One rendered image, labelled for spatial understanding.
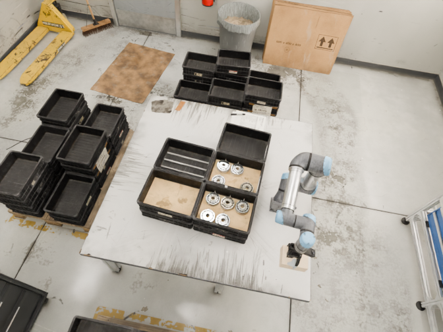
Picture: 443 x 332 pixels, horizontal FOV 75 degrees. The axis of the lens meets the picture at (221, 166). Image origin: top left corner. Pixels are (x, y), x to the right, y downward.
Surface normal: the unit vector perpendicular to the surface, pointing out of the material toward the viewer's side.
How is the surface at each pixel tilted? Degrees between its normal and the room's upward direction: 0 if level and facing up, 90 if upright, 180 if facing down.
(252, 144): 0
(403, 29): 90
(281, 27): 79
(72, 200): 0
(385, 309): 0
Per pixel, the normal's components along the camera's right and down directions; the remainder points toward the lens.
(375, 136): 0.07, -0.55
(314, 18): -0.16, 0.74
